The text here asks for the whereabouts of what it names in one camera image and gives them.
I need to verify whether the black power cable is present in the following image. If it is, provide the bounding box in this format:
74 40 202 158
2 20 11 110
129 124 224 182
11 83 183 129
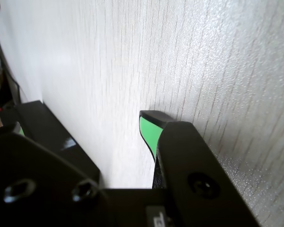
7 72 22 105

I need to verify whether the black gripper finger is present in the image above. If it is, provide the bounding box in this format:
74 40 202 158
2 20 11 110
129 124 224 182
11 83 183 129
0 122 114 227
139 110 262 227

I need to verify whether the black open box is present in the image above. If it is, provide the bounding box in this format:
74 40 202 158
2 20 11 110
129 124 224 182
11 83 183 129
18 100 101 184

